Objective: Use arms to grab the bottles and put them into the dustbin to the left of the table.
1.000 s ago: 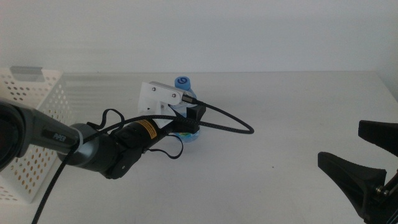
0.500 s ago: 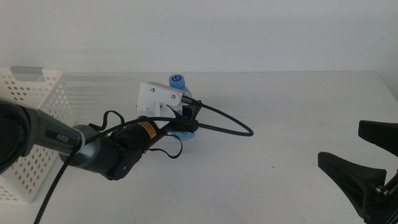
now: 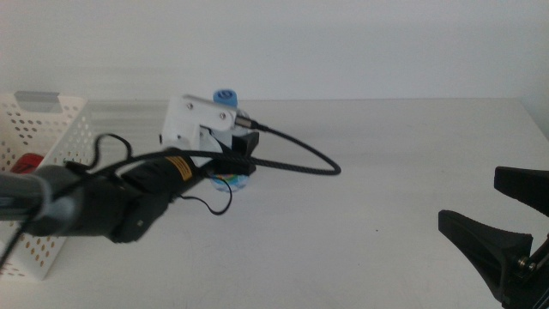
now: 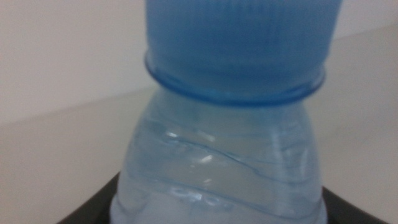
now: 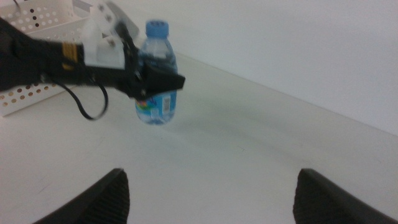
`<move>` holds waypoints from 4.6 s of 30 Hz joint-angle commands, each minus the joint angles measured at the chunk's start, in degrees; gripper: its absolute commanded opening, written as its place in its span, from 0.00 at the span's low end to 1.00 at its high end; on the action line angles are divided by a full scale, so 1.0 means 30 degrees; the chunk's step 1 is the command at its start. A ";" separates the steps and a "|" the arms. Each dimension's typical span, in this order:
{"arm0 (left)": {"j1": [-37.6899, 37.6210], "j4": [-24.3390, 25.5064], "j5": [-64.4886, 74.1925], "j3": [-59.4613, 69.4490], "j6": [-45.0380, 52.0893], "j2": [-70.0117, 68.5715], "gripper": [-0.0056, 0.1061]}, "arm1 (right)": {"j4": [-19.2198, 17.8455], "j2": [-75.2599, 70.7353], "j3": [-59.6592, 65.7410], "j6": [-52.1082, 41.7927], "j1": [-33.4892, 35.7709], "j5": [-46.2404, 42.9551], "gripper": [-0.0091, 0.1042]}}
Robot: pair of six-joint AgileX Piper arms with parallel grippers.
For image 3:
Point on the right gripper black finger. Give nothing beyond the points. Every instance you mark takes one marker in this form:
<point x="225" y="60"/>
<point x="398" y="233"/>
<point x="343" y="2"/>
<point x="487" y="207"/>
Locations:
<point x="480" y="240"/>
<point x="527" y="186"/>

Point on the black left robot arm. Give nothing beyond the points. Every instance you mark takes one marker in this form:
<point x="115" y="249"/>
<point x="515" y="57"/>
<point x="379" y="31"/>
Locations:
<point x="98" y="210"/>

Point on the clear water bottle blue cap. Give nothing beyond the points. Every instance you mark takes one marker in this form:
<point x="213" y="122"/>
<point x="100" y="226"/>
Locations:
<point x="225" y="96"/>

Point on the white perforated plastic basket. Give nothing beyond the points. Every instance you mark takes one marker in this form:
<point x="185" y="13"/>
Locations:
<point x="70" y="105"/>

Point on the red cola can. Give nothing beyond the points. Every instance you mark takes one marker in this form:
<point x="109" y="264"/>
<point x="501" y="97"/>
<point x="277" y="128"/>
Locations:
<point x="28" y="164"/>

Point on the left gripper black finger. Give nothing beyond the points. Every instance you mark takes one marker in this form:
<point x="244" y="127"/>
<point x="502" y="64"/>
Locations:
<point x="246" y="143"/>
<point x="231" y="168"/>

